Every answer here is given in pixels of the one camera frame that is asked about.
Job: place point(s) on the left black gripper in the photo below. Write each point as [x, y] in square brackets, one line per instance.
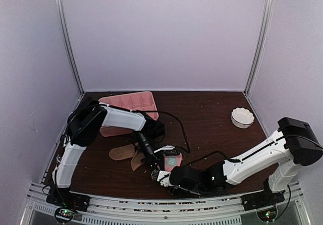
[156, 158]

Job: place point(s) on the pink patterned sock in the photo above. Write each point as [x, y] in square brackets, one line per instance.
[169, 162]

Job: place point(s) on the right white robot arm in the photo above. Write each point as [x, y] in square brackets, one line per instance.
[291, 146]

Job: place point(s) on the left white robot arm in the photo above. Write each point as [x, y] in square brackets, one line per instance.
[109, 116]

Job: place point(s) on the tan ribbed sock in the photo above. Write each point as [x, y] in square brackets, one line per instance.
[130, 151]

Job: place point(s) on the pink divided organizer tray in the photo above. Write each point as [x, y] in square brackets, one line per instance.
[135, 101]

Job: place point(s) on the white scalloped bowl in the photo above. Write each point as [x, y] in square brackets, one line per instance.
[242, 118]

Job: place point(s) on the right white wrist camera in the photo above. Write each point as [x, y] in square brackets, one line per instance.
[162, 177]

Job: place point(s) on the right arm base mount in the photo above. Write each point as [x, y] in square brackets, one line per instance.
[264, 203]

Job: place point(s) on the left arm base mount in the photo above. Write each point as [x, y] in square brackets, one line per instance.
[70, 207]

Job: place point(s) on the left aluminium frame post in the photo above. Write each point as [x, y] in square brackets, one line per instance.
[68, 46]

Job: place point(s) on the aluminium frame post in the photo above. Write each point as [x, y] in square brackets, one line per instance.
[68, 46]
[266, 17]

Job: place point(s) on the right aluminium frame post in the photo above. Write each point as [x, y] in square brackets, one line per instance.
[266, 17]

